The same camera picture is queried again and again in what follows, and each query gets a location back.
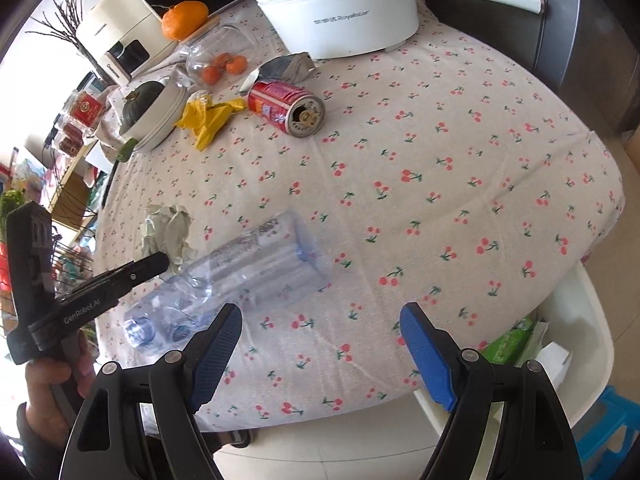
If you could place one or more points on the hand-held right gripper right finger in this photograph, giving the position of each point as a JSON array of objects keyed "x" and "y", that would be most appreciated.
[{"x": 430, "y": 355}]

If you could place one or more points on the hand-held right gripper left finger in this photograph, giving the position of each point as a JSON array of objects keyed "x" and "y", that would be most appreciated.
[{"x": 215, "y": 355}]

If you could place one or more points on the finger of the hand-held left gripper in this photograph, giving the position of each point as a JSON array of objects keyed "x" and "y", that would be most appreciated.
[{"x": 135, "y": 271}]

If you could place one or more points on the green snack wrapper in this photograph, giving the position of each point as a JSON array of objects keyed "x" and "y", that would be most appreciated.
[{"x": 507, "y": 342}]

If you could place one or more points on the clear plastic bottle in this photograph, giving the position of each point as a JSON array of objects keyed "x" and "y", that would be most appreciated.
[{"x": 260, "y": 265}]

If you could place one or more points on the white carton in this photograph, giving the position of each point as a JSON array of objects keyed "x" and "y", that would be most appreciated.
[{"x": 550, "y": 360}]

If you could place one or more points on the white plastic bin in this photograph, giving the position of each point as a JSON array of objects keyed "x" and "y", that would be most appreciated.
[{"x": 575, "y": 310}]

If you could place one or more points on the person's left forearm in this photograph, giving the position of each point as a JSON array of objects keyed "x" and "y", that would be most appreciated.
[{"x": 35, "y": 450}]

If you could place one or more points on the person's left hand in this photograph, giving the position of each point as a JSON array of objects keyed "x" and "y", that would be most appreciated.
[{"x": 42, "y": 390}]

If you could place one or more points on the crumpled white paper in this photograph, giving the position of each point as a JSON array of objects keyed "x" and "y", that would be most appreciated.
[{"x": 167, "y": 230}]

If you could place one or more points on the green leafy herbs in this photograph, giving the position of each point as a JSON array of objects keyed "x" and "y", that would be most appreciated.
[{"x": 7, "y": 202}]

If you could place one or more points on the black pen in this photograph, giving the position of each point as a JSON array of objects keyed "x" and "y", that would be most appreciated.
[{"x": 108, "y": 185}]

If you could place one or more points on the small green fruit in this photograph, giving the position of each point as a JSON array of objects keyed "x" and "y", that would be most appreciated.
[{"x": 126, "y": 149}]

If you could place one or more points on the small red label jar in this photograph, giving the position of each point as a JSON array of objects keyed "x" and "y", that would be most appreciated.
[{"x": 67, "y": 140}]

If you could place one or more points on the cherry print tablecloth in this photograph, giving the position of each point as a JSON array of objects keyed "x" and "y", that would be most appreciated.
[{"x": 400, "y": 210}]

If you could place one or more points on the white bowl with green squash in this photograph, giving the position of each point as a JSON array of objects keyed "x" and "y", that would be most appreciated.
[{"x": 160, "y": 120}]

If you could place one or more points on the yellow snack wrapper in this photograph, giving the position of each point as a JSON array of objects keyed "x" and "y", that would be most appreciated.
[{"x": 205, "y": 120}]

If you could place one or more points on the dark green squash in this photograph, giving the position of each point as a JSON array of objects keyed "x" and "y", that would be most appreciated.
[{"x": 140, "y": 100}]

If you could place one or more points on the blue plastic stool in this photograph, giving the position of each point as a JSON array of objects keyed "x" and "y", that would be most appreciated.
[{"x": 600, "y": 425}]

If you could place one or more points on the small orange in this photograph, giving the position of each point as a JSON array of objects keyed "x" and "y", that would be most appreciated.
[
  {"x": 235, "y": 65},
  {"x": 221, "y": 58},
  {"x": 211, "y": 75}
]

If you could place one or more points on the red drink can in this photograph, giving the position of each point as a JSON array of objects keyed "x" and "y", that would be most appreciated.
[{"x": 275, "y": 102}]

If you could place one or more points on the glass jar with cork lid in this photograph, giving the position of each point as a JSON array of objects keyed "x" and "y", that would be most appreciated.
[{"x": 220, "y": 42}]

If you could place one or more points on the cream air fryer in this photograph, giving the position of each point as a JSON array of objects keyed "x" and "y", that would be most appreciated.
[{"x": 120, "y": 25}]

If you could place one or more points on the silver foil packet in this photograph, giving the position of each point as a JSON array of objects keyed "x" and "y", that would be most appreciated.
[{"x": 287, "y": 66}]

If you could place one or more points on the large tangerine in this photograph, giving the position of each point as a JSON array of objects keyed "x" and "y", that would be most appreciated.
[{"x": 185, "y": 20}]

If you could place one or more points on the white electric pot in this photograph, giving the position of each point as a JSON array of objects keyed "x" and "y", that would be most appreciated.
[{"x": 350, "y": 20}]

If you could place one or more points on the grey refrigerator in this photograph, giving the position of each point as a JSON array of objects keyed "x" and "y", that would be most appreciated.
[{"x": 590, "y": 35}]

